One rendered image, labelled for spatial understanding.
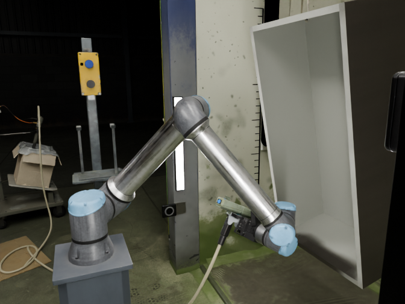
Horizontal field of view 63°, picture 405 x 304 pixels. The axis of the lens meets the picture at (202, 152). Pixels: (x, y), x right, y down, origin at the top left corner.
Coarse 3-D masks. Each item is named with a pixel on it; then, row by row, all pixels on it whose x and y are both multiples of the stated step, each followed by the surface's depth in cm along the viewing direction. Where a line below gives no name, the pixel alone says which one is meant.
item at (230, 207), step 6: (222, 198) 153; (228, 198) 157; (216, 204) 156; (222, 204) 152; (228, 204) 155; (234, 204) 157; (228, 210) 156; (234, 210) 158; (240, 210) 161; (246, 210) 164; (228, 216) 160; (246, 216) 165; (222, 228) 160; (228, 228) 159; (222, 234) 159; (222, 240) 158
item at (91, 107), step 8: (88, 40) 204; (88, 104) 212; (88, 112) 213; (96, 112) 215; (88, 120) 215; (96, 120) 215; (96, 128) 217; (96, 136) 218; (96, 144) 219; (96, 152) 220; (96, 160) 221; (96, 168) 222; (96, 184) 224
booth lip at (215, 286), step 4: (200, 268) 242; (204, 268) 238; (204, 272) 235; (208, 276) 229; (212, 280) 224; (212, 284) 222; (216, 284) 220; (216, 288) 216; (220, 288) 215; (216, 292) 216; (220, 292) 212; (220, 296) 210; (224, 296) 208; (224, 300) 204; (228, 300) 204
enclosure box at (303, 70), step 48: (384, 0) 118; (288, 48) 176; (336, 48) 164; (384, 48) 123; (288, 96) 183; (336, 96) 173; (384, 96) 128; (288, 144) 189; (336, 144) 183; (384, 144) 134; (288, 192) 196; (336, 192) 195; (384, 192) 140; (336, 240) 183; (384, 240) 146
